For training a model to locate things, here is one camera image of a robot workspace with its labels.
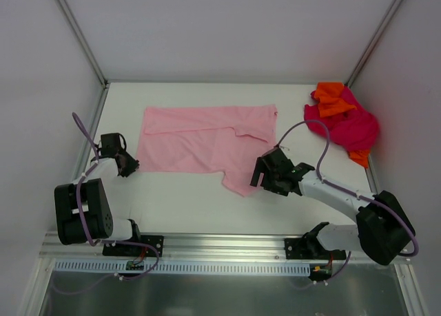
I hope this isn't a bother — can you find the aluminium mounting rail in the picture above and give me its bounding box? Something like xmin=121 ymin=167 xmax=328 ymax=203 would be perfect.
xmin=39 ymin=230 xmax=413 ymax=262

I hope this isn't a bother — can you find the left aluminium corner post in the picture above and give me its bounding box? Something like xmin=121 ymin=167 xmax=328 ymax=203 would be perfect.
xmin=47 ymin=0 xmax=111 ymax=86

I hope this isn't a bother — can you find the left black base bracket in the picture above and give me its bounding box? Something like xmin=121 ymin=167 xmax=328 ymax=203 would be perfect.
xmin=102 ymin=235 xmax=165 ymax=257

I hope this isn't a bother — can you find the pink t-shirt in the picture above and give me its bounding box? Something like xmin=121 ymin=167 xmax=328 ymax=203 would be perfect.
xmin=136 ymin=105 xmax=278 ymax=197

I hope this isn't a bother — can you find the magenta t-shirt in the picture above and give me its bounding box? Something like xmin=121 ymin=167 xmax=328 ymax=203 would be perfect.
xmin=304 ymin=86 xmax=380 ymax=152

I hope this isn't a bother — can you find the right black base bracket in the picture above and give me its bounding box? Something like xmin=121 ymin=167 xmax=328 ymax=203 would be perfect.
xmin=284 ymin=238 xmax=347 ymax=260

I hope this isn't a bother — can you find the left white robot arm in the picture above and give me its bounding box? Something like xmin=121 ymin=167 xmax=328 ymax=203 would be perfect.
xmin=54 ymin=133 xmax=142 ymax=256

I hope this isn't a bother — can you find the right aluminium corner post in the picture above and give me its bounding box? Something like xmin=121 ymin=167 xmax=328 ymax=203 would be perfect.
xmin=345 ymin=0 xmax=405 ymax=88

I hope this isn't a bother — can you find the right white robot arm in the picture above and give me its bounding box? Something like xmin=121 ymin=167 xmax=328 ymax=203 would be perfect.
xmin=250 ymin=147 xmax=419 ymax=266

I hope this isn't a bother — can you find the black base bracket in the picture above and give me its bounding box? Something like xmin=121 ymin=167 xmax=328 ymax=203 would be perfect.
xmin=284 ymin=238 xmax=347 ymax=260
xmin=102 ymin=235 xmax=165 ymax=257

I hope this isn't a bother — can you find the white slotted cable duct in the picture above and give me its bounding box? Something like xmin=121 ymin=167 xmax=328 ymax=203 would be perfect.
xmin=54 ymin=259 xmax=311 ymax=277

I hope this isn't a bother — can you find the aluminium corner post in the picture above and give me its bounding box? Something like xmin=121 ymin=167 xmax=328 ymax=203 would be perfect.
xmin=47 ymin=0 xmax=111 ymax=86
xmin=345 ymin=0 xmax=405 ymax=88

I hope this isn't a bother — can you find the orange t-shirt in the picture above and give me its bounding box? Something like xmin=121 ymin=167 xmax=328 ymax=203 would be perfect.
xmin=314 ymin=82 xmax=356 ymax=118

